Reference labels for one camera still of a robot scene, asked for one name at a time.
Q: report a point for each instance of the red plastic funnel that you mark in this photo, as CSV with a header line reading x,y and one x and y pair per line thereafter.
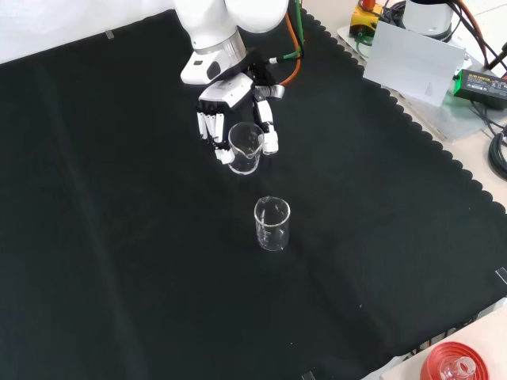
x,y
433,364

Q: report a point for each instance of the grey tape strip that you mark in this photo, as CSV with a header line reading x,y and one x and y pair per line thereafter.
x,y
308,376
501,275
110,35

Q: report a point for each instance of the tall clear glass beaker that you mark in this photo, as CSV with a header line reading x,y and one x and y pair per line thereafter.
x,y
272,233

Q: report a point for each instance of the black bench cloth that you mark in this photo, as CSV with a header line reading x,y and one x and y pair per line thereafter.
x,y
119,217

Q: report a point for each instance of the yellow stop button box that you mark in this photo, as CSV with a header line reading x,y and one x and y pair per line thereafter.
x,y
364,21

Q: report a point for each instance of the grey metal base plate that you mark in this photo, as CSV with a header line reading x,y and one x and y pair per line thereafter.
x,y
455,118

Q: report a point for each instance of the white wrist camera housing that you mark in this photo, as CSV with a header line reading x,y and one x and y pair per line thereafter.
x,y
198,69

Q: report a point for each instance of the black power supply brick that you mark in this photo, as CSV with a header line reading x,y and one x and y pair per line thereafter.
x,y
481,85

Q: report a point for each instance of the clear glass beaker with spout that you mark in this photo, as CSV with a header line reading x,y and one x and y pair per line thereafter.
x,y
245,158

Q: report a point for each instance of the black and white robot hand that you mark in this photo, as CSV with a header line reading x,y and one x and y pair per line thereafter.
x,y
227,91

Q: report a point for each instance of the small clear glass piece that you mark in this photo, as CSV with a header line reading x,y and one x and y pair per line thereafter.
x,y
457,369

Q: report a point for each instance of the pale board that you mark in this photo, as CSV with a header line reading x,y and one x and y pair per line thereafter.
x,y
412,63

